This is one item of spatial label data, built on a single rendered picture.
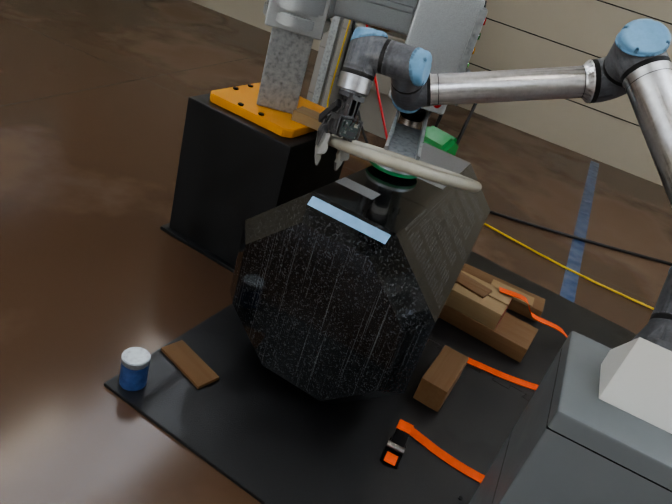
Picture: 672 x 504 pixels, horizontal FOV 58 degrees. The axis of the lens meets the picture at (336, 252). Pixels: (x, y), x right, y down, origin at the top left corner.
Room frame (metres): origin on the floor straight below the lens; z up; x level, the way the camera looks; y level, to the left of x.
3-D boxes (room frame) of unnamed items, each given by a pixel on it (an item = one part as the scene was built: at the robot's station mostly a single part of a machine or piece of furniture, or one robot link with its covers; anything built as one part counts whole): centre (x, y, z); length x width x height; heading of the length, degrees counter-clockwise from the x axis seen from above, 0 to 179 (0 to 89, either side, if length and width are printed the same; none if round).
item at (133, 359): (1.62, 0.57, 0.08); 0.10 x 0.10 x 0.13
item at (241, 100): (2.88, 0.49, 0.76); 0.49 x 0.49 x 0.05; 68
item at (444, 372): (2.12, -0.61, 0.07); 0.30 x 0.12 x 0.12; 159
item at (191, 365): (1.79, 0.42, 0.02); 0.25 x 0.10 x 0.01; 56
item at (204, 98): (2.88, 0.49, 0.37); 0.66 x 0.66 x 0.74; 68
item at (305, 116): (2.74, 0.28, 0.81); 0.20 x 0.10 x 0.05; 76
